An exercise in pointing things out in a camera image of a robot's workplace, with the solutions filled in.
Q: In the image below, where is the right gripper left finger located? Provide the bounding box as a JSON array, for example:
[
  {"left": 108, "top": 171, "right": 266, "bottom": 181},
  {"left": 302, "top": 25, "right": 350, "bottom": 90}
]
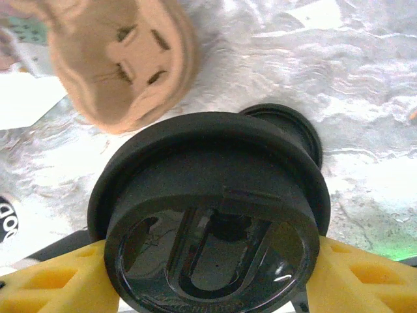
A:
[{"left": 0, "top": 239, "right": 120, "bottom": 313}]

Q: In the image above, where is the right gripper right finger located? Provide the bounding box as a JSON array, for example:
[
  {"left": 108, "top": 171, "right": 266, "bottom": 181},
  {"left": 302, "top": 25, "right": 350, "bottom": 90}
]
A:
[{"left": 306, "top": 235, "right": 417, "bottom": 313}]

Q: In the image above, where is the white printed paper bag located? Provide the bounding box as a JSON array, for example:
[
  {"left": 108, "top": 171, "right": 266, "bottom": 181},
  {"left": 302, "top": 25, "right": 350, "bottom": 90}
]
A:
[{"left": 0, "top": 0, "right": 68, "bottom": 130}]

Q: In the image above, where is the brown pulp cup carrier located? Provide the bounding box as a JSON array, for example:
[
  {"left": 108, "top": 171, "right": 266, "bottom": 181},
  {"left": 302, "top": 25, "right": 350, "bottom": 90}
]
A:
[{"left": 47, "top": 0, "right": 199, "bottom": 135}]

